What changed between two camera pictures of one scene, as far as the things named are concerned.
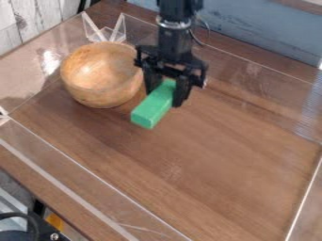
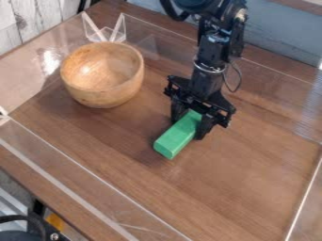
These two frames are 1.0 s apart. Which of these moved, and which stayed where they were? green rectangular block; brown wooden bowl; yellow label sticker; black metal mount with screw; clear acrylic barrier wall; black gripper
Moved: green rectangular block; black gripper
Stayed: clear acrylic barrier wall; black metal mount with screw; yellow label sticker; brown wooden bowl
